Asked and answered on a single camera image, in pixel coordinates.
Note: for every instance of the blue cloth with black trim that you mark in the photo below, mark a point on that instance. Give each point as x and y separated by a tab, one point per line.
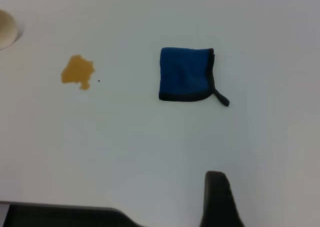
182	72

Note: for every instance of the white paper coffee cup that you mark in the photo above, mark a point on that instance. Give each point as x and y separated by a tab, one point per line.
5	29

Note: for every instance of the brown coffee spill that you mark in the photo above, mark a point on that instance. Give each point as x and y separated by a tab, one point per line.
77	72

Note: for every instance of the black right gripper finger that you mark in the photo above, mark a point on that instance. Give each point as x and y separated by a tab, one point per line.
217	202

